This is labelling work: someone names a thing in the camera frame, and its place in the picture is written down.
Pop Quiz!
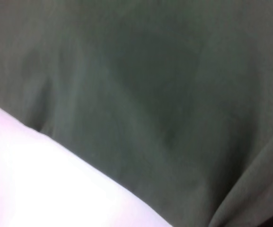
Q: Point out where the dark green FREE t-shirt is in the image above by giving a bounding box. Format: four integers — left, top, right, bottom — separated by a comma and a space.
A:
0, 0, 273, 227

